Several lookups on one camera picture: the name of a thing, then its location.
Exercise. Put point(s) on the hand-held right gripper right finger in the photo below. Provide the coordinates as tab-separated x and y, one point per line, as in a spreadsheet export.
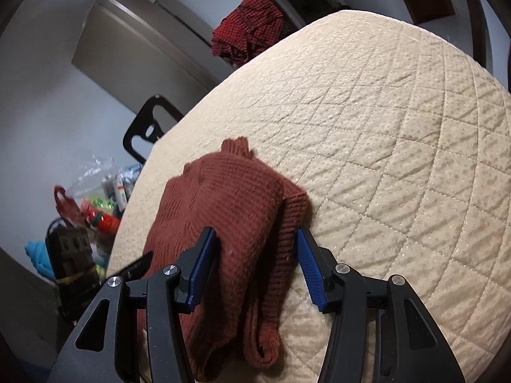
309	267

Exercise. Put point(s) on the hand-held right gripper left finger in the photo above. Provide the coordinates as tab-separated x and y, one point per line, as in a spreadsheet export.
201	267

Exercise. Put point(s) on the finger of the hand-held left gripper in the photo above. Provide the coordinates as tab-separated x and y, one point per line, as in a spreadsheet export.
137	265

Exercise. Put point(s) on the rust brown knit sweater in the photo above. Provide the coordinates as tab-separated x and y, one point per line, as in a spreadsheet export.
227	207

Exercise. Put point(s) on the blue cloth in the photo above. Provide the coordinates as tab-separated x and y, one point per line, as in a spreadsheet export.
38	257

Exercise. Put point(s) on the red bottle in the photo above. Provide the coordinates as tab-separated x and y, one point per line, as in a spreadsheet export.
106	221

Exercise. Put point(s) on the red bag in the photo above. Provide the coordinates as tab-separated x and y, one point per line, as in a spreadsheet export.
66	207

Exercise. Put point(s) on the clear plastic bag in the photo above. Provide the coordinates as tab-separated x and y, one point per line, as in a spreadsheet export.
92	171

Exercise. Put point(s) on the beige quilted blanket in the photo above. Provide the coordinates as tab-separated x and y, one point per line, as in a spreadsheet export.
379	147

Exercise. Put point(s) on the black chair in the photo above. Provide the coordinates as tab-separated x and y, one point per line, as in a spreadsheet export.
137	125

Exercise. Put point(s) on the grey door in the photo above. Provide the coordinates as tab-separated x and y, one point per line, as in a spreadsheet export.
131	48

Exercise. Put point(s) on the red checkered cloth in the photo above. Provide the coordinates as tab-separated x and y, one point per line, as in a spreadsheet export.
247	28

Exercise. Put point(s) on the dark wooden chair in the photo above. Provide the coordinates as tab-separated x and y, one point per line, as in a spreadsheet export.
477	20

